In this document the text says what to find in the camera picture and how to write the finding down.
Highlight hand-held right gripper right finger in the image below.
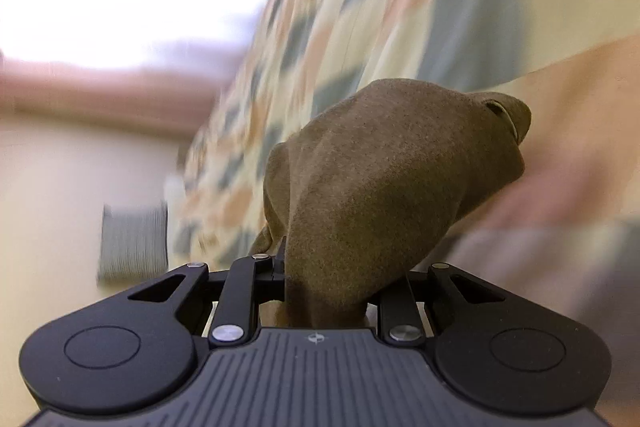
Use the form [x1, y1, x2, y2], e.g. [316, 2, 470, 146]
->
[366, 262, 507, 348]

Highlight grey woven pillow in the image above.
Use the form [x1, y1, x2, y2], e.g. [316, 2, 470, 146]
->
[97, 202, 169, 284]

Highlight pink curtain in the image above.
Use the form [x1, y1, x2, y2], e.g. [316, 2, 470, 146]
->
[0, 54, 238, 140]

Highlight brown pants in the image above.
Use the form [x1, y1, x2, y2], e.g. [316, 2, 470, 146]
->
[250, 78, 532, 329]

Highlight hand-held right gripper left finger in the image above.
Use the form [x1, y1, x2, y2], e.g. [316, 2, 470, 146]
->
[126, 236, 288, 349]

